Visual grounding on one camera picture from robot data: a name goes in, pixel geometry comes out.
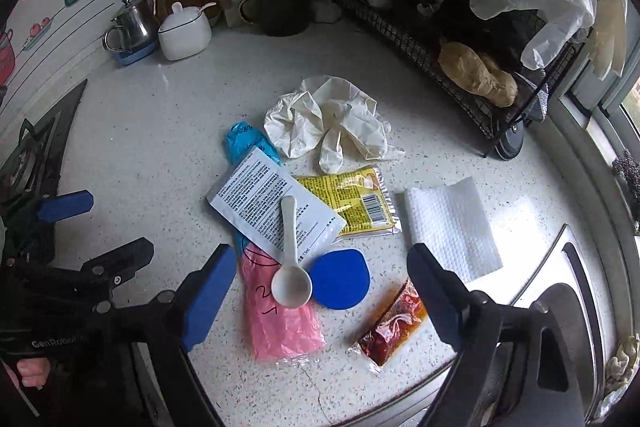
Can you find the steel sink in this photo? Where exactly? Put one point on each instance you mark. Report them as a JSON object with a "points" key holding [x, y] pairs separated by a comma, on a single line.
{"points": [[560, 285]]}

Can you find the pink plastic bag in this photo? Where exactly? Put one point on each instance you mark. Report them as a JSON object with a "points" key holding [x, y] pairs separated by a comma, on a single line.
{"points": [[275, 332]]}

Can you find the small steel teapot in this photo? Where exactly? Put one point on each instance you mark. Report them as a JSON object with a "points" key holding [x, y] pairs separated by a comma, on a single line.
{"points": [[134, 26]]}

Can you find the left hand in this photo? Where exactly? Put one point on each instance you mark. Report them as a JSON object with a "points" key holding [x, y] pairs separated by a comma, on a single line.
{"points": [[33, 372]]}

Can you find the white folded paper towel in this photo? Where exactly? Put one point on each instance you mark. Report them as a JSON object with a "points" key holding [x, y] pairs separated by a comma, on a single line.
{"points": [[451, 222]]}

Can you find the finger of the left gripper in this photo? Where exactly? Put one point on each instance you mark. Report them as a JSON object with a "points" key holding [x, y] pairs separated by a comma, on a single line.
{"points": [[65, 206]]}

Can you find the blue round lid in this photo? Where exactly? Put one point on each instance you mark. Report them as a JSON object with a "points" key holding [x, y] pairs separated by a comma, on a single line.
{"points": [[340, 279]]}

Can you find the steel wool scrubber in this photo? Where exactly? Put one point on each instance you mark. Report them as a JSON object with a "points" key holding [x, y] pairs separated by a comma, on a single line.
{"points": [[628, 168]]}

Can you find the black gas stove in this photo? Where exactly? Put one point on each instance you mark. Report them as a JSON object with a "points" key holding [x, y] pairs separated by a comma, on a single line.
{"points": [[31, 175]]}

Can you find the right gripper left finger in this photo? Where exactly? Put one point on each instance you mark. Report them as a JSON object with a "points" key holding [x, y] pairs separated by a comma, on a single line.
{"points": [[202, 294]]}

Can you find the garlic bulb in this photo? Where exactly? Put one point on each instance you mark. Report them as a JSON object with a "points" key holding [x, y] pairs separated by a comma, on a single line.
{"points": [[326, 12]]}

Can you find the black wire rack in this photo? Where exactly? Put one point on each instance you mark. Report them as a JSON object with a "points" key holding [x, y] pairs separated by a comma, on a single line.
{"points": [[417, 30]]}

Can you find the black utensil mug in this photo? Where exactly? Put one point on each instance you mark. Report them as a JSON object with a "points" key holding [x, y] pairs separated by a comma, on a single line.
{"points": [[277, 18]]}

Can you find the white printed foil pouch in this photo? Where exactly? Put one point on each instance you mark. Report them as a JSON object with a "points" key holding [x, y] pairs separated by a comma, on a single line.
{"points": [[249, 198]]}

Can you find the ginger root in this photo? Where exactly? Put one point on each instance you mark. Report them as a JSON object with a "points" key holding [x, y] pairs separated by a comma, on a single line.
{"points": [[478, 74]]}

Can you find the blue tray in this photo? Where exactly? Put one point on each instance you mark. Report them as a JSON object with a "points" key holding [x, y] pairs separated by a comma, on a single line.
{"points": [[127, 58]]}

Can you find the crumpled cream rubber glove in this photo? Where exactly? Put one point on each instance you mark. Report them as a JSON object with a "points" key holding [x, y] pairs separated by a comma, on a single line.
{"points": [[322, 113]]}

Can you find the yellow snack packet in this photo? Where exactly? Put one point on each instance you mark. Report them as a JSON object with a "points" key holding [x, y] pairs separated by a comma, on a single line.
{"points": [[360, 197]]}

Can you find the white sugar bowl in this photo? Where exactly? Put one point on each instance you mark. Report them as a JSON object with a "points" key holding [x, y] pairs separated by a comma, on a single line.
{"points": [[185, 31]]}

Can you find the red sauce packet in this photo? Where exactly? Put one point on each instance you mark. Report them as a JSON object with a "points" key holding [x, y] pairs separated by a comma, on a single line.
{"points": [[391, 331]]}

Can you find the blue plastic bag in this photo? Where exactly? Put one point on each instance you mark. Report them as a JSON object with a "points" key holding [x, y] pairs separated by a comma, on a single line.
{"points": [[242, 138]]}

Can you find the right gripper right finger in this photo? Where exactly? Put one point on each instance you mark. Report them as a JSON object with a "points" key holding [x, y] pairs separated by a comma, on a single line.
{"points": [[443, 294]]}

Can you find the white plastic measuring spoon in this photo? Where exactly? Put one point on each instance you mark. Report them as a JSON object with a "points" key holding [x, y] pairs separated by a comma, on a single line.
{"points": [[291, 285]]}

